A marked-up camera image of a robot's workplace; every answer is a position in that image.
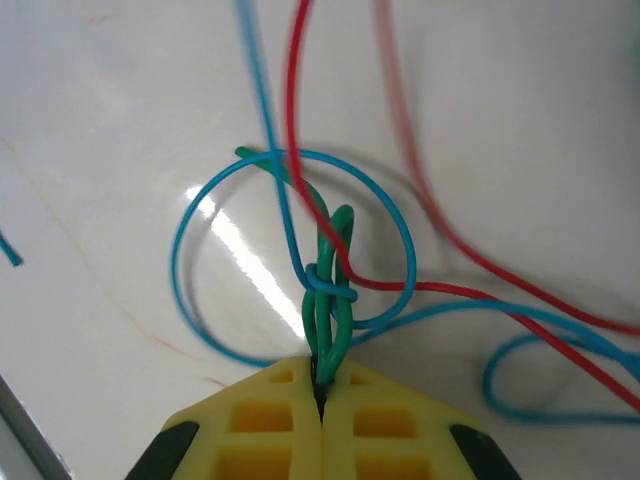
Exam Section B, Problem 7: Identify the long aluminium base rail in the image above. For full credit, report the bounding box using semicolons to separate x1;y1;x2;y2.
0;372;69;480

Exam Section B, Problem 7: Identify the thin green cable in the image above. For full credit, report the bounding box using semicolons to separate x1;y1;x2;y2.
234;145;357;396

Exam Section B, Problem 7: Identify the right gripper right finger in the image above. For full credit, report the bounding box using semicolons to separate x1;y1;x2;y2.
318;359;521;480

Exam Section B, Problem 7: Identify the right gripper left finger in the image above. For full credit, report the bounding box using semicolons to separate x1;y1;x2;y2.
124;355;322;480

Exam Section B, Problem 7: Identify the thin red cable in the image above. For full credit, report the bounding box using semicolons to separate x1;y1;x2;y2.
282;0;640;407

